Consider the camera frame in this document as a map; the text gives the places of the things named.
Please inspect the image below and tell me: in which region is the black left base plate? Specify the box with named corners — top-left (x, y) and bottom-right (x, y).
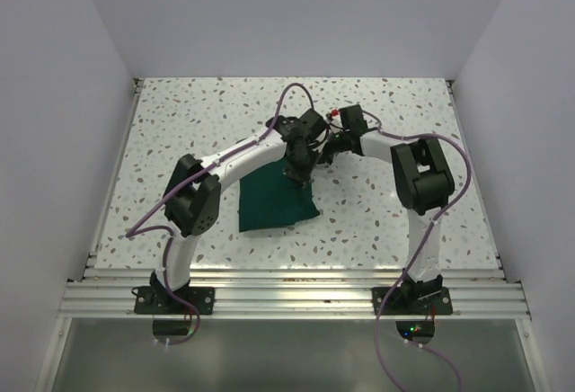
top-left (131, 286), bottom-right (216, 316)

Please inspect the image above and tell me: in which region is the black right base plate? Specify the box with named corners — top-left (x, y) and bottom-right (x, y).
top-left (382, 287), bottom-right (454, 316)

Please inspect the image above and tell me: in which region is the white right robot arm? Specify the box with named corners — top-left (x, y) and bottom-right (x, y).
top-left (320, 105), bottom-right (455, 316)

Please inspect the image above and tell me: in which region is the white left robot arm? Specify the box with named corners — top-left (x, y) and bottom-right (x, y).
top-left (149, 109), bottom-right (329, 314)

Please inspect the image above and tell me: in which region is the aluminium rail frame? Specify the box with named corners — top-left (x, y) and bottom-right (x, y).
top-left (58, 77), bottom-right (528, 319)

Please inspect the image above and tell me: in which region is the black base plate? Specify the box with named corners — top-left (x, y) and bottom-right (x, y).
top-left (131, 286), bottom-right (216, 316)
top-left (382, 287), bottom-right (454, 316)

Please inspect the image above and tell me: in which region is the green surgical cloth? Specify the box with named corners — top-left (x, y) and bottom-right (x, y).
top-left (238, 160), bottom-right (320, 232)

